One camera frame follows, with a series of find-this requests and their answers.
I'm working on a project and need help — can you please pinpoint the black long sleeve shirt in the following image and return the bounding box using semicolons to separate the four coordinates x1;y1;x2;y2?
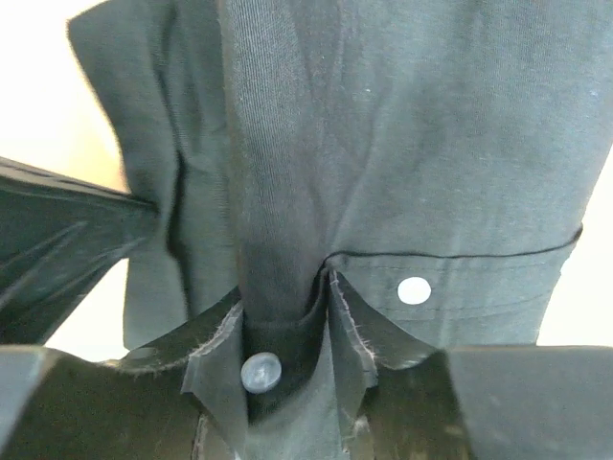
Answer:
68;1;612;459

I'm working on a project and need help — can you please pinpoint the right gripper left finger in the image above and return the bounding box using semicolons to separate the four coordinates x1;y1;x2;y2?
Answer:
1;303;247;459

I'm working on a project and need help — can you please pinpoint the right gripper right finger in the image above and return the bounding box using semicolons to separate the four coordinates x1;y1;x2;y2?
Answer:
329;272;612;459

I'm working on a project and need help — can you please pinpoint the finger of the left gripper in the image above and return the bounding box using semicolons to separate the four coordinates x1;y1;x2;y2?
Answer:
1;158;156;344

